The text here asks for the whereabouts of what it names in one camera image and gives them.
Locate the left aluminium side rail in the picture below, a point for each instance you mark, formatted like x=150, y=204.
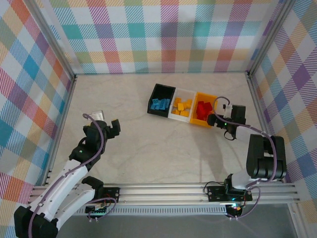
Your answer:
x=59, y=129

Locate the left control circuit board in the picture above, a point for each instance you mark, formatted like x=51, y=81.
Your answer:
x=95, y=210

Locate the right aluminium frame post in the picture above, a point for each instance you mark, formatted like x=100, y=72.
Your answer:
x=268, y=39

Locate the black plastic bin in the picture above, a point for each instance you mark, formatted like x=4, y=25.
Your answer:
x=158, y=114

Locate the clear white plastic bin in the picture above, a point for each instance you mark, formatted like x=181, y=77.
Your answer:
x=178, y=118

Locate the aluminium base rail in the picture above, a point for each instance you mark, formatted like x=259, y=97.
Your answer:
x=161, y=193

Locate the control circuit board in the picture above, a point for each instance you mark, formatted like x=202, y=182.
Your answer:
x=235, y=208
x=95, y=210

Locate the aluminium frame post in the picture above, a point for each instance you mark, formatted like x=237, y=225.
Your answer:
x=54, y=39
x=268, y=39

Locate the left aluminium frame post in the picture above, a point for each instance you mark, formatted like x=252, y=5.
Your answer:
x=54, y=39

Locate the orange plastic bin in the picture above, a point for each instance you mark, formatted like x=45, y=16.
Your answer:
x=198, y=122

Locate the small blue lego brick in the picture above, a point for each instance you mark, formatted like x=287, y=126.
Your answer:
x=155, y=101

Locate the long red lego brick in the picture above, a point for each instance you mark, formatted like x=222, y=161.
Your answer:
x=201, y=102

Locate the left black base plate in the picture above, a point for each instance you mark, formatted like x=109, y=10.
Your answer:
x=112, y=194

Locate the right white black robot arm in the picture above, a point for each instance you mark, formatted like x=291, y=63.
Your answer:
x=267, y=158

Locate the aluminium side rail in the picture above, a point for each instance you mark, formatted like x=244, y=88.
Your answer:
x=257, y=99
x=59, y=129

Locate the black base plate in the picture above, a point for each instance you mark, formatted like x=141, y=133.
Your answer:
x=112, y=194
x=215, y=193

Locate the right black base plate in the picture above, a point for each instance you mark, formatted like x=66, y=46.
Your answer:
x=215, y=193

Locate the right control circuit board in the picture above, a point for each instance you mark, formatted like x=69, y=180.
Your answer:
x=235, y=208

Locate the yellow lego brick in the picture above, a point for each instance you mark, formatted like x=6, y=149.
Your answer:
x=175, y=111
x=181, y=107
x=189, y=102
x=184, y=113
x=177, y=100

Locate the right aluminium side rail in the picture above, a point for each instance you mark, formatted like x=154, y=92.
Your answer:
x=257, y=99

